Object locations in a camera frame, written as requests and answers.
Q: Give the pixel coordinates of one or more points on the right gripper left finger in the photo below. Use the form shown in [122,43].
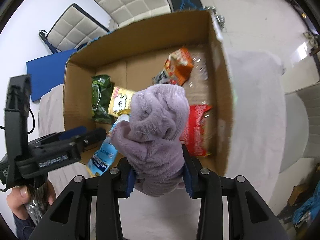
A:
[69,216]

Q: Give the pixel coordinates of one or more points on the left hand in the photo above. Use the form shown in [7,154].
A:
[20,195]

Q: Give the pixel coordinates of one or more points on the light blue snack packet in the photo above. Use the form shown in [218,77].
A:
[103,158]

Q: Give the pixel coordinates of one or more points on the clear plastic bag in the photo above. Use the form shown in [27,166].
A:
[197,88]

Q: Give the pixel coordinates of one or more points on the orange snack bag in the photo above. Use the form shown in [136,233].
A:
[177,68]

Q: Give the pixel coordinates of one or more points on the blue cloth pile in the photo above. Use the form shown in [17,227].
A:
[307,212]

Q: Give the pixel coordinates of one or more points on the lilac towel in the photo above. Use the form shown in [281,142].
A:
[150,139]

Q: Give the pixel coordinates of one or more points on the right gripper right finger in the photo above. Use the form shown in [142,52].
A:
[249,217]

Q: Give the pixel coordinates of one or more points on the green snack bag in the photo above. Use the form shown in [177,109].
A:
[101,91]

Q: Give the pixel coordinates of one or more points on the cardboard box blue outside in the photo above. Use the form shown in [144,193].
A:
[134,54]

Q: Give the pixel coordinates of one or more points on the blue foam mat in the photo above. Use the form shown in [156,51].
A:
[47,72]

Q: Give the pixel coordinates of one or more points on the yellow tissue pack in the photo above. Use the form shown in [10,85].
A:
[120,102]

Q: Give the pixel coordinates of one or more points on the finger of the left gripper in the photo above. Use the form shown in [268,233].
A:
[58,136]
[90,139]

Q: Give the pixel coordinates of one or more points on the red snack bag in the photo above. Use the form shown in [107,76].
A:
[193,134]

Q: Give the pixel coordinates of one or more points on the white quilted chair left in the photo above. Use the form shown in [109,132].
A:
[74,28]

